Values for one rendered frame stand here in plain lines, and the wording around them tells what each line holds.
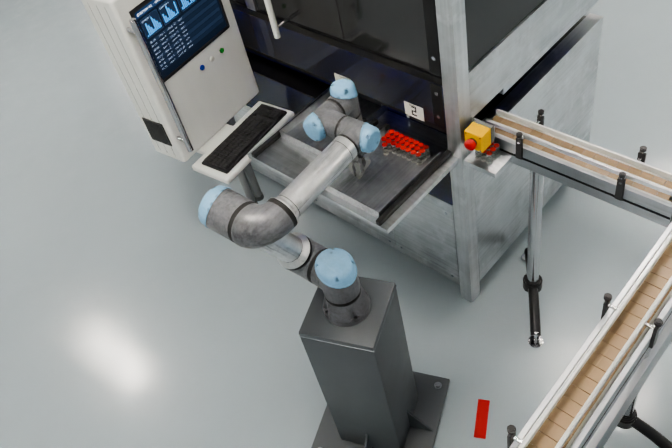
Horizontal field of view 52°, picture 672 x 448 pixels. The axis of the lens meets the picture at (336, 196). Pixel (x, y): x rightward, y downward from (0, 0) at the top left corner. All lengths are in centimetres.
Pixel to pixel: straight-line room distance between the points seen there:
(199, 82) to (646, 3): 306
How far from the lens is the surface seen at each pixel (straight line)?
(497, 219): 294
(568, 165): 235
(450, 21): 211
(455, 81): 223
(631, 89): 417
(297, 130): 269
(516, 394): 290
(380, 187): 239
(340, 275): 200
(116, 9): 248
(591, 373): 190
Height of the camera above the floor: 257
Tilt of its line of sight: 45 degrees down
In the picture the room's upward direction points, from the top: 15 degrees counter-clockwise
